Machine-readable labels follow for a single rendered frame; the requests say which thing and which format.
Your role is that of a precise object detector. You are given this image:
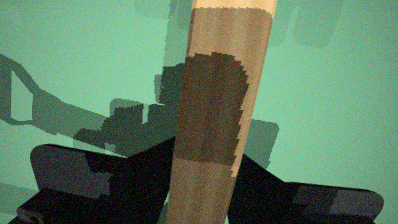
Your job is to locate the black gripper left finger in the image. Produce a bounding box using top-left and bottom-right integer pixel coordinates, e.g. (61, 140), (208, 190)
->
(30, 136), (175, 224)

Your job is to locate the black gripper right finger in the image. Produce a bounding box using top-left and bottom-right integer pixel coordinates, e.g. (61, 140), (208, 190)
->
(227, 153), (384, 224)

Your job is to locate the wooden plank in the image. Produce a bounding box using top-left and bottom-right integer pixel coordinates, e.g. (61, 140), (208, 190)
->
(166, 0), (277, 224)

